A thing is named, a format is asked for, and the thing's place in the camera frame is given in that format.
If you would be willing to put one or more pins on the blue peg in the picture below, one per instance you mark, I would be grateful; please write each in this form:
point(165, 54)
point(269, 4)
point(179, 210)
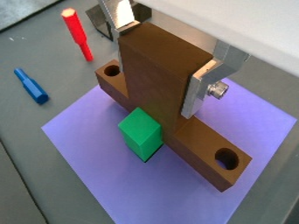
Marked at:
point(31, 86)

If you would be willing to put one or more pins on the black angle fixture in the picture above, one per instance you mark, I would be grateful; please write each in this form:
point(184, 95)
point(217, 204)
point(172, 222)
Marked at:
point(97, 19)

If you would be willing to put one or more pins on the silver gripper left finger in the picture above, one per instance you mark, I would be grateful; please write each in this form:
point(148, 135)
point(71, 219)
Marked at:
point(120, 17)

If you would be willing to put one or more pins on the green U-shaped block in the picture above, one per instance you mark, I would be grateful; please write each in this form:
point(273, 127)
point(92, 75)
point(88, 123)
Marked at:
point(141, 132)

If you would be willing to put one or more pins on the purple base block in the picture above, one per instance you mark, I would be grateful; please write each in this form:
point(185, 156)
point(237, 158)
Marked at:
point(161, 191)

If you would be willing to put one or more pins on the brown T-shaped block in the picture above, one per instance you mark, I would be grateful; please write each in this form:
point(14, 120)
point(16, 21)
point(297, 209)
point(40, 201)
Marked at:
point(148, 79)

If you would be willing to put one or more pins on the red peg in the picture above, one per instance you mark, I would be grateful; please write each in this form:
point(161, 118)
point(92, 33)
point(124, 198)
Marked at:
point(72, 22)

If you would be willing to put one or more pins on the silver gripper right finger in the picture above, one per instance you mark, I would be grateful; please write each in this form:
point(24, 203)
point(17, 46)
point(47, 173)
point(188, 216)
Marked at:
point(205, 80)

